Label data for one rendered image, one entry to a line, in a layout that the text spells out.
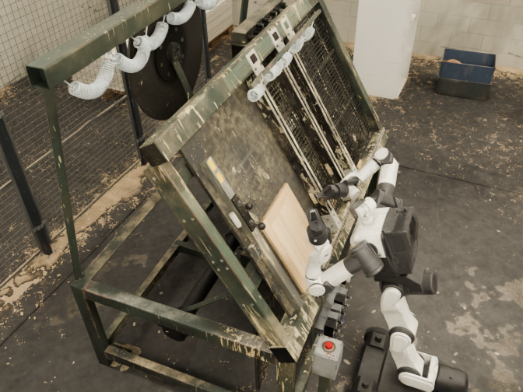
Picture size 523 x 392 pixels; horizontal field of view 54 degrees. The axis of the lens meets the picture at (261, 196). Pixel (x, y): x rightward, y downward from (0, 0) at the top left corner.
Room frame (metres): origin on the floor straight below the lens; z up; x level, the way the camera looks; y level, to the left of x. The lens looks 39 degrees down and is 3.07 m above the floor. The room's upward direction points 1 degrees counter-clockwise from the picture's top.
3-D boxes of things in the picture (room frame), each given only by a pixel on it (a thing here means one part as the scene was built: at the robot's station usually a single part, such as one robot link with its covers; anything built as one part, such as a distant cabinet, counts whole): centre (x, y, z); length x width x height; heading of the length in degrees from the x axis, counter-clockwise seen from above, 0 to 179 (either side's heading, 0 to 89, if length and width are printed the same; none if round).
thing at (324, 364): (1.47, -0.31, 0.84); 0.12 x 0.12 x 0.18; 67
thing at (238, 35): (3.54, -0.03, 1.38); 0.70 x 0.15 x 0.85; 157
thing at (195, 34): (2.84, 0.49, 1.85); 0.80 x 0.06 x 0.80; 157
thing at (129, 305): (2.76, 0.06, 0.41); 2.20 x 1.38 x 0.83; 157
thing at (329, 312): (1.90, -0.42, 0.69); 0.50 x 0.14 x 0.24; 157
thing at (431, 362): (1.74, -0.92, 0.28); 0.21 x 0.20 x 0.13; 67
